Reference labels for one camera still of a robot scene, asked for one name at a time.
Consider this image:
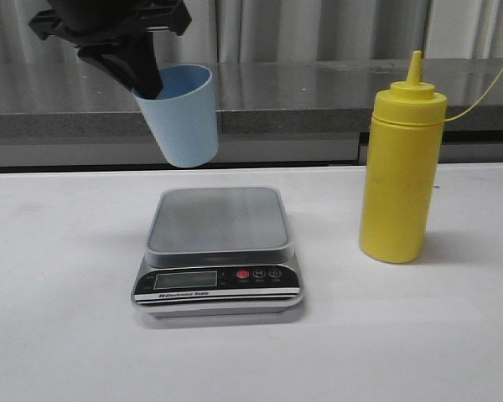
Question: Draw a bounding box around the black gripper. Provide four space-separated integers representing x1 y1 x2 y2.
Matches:
29 0 192 100

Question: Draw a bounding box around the light blue plastic cup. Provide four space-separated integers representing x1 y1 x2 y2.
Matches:
133 64 219 168

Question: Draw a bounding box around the yellow squeeze bottle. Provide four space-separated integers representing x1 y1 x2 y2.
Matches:
359 50 451 265

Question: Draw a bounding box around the silver electronic kitchen scale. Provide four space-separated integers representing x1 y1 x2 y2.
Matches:
131 187 304 321

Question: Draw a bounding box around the grey pleated curtain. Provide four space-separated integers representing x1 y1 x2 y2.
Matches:
0 0 503 66

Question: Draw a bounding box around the grey stone counter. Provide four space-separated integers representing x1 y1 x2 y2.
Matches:
0 59 503 171

